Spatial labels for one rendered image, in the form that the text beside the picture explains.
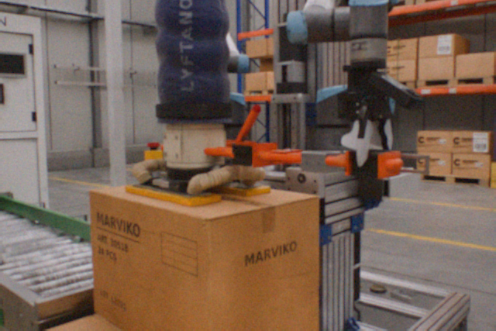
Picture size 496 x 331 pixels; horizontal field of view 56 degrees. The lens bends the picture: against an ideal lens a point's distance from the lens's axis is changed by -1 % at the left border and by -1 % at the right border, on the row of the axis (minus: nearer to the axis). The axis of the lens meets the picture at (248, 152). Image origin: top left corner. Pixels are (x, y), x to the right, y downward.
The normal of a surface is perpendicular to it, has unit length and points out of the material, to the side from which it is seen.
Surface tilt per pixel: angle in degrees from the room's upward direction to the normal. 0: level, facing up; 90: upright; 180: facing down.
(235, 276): 90
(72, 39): 90
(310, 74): 90
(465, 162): 87
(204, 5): 77
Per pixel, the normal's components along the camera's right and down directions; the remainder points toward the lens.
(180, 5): -0.15, -0.15
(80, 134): 0.75, 0.04
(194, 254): -0.72, 0.07
